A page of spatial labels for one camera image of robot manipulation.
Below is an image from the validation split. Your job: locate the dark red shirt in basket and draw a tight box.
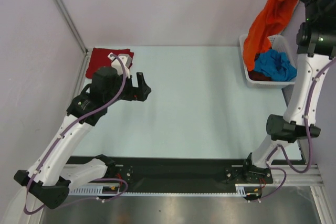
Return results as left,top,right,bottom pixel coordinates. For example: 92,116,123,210
248,70,272,82

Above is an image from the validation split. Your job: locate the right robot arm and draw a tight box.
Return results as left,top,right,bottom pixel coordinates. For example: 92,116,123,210
242,0,335,183

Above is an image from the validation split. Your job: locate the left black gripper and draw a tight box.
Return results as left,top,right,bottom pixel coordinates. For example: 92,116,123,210
104,71,150,106

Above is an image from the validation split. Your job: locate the blue crumpled t shirt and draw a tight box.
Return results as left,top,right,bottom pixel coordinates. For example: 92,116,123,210
254,49,297,82

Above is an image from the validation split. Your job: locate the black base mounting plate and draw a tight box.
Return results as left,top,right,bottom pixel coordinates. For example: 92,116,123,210
68,156,274,195

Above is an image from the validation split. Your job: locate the left aluminium frame post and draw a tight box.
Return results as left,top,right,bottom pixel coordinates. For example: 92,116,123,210
39,0,89,54

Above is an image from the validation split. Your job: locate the white plastic basket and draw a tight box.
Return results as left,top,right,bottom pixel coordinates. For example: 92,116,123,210
243,35,297,89

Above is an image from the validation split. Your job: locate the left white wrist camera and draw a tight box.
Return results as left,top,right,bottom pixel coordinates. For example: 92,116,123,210
107,53,132,78

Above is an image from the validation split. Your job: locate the white slotted cable duct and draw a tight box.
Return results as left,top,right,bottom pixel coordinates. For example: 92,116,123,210
69,183,261,197

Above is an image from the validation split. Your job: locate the orange t shirt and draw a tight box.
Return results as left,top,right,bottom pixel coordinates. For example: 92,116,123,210
243,0,298,71

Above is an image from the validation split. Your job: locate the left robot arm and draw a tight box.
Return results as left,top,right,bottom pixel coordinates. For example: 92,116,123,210
14,67,151,209

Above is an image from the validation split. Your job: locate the folded dark red shirt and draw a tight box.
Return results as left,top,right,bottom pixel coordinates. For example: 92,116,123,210
85,48,134,79

